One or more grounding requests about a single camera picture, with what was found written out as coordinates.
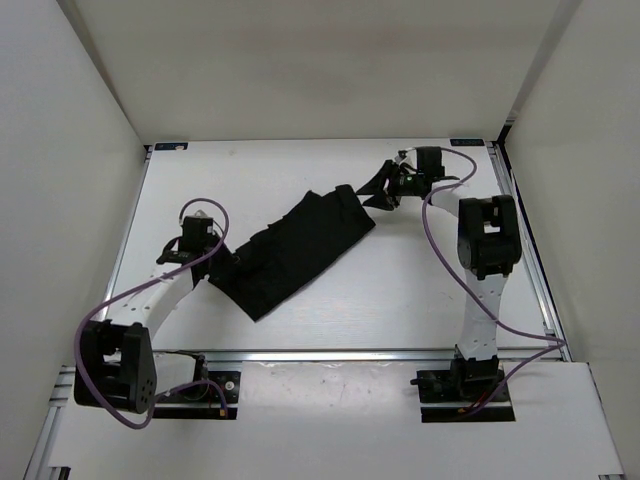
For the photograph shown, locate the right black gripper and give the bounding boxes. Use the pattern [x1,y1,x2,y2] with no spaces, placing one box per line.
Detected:
[356,159,424,211]

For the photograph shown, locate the black skirt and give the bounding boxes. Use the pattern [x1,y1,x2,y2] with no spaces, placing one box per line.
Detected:
[208,184,375,322]

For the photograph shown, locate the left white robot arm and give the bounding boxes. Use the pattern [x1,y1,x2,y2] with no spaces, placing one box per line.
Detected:
[74,211,230,429]

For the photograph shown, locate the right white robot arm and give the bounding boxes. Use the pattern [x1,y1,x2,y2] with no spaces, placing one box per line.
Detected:
[356,160,522,400]

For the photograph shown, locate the right blue corner label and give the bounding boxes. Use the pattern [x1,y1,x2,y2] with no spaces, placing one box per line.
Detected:
[450,138,485,147]

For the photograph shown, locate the blue corner label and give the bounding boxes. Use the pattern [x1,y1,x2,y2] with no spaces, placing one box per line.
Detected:
[154,142,189,151]
[450,138,485,147]

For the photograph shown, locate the left blue corner label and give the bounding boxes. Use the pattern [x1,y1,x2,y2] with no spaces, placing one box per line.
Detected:
[154,142,189,151]

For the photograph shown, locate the white front cover panel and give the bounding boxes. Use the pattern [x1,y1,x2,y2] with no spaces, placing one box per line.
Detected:
[50,362,623,479]

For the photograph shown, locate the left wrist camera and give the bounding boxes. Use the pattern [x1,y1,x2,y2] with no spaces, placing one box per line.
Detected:
[178,216,213,254]

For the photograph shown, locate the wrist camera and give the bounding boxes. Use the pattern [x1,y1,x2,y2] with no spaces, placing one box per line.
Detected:
[415,146,445,179]
[178,216,213,254]

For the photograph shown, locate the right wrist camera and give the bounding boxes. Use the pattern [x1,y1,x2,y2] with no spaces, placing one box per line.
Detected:
[415,146,445,179]

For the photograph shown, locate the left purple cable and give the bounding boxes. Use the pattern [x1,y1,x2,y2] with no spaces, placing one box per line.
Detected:
[73,198,231,430]

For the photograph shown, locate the purple cable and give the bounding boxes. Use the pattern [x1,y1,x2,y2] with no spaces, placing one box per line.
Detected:
[73,198,231,430]
[399,147,567,416]

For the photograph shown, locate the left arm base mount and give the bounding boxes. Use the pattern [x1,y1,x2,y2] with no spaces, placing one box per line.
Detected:
[153,350,241,421]

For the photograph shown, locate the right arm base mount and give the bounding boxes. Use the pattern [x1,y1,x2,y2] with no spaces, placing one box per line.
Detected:
[410,368,516,423]

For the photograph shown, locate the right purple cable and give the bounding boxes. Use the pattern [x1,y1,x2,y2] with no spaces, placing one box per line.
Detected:
[399,147,567,416]

